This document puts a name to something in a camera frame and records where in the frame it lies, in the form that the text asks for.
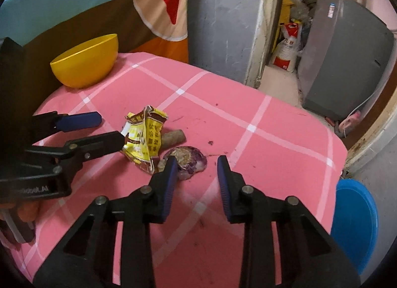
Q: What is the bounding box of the yellow snack wrapper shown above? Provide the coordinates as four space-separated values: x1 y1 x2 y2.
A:
121 105 168 175

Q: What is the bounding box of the brown cork-like stub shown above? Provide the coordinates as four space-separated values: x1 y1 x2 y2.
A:
160 129 186 150

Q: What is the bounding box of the purple onion skin scrap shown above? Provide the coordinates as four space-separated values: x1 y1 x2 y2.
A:
158 146 207 180

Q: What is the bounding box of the person's left hand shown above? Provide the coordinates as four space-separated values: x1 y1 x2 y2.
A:
1 201 41 222

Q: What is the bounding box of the blue plastic bucket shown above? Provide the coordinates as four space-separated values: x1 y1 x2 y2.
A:
331 179 379 274

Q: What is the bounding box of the yellow plastic bowl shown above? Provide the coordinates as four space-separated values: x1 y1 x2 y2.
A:
50 34 118 89

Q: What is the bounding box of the pink checked tablecloth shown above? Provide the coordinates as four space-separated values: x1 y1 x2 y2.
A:
5 53 359 287

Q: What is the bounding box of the red white rice bag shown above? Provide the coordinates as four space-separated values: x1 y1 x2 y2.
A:
270 22 302 73

